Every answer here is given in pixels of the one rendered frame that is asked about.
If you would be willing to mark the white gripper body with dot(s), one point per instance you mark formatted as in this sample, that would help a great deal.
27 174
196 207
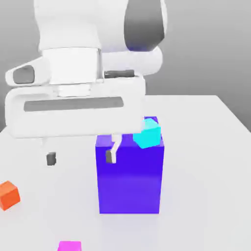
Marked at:
78 123

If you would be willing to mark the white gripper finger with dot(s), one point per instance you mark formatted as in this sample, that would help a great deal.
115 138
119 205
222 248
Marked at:
114 145
51 159

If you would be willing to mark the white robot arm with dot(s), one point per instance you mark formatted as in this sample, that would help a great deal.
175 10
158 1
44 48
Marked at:
68 25

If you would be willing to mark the small cyan cube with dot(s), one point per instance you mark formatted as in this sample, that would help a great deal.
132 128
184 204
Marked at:
148 135

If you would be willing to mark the small orange cube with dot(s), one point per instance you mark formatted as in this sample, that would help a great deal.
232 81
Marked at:
8 196

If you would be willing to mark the small magenta cube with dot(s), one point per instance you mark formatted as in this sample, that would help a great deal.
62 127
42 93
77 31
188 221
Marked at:
69 246

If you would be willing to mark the large blue box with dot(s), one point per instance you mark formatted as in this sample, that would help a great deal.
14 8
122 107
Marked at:
129 180

